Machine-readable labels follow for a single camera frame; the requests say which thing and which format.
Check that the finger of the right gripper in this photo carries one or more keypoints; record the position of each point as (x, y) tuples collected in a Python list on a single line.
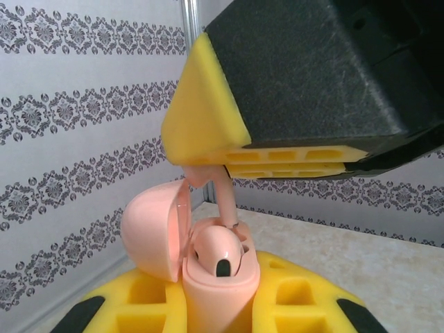
[(295, 79), (295, 171)]

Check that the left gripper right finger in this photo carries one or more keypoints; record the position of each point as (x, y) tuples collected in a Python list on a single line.
[(322, 301)]

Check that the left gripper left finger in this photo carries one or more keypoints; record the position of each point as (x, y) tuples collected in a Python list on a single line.
[(163, 305)]

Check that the pink earbud charging case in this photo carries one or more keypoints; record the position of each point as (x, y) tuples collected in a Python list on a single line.
[(222, 305)]

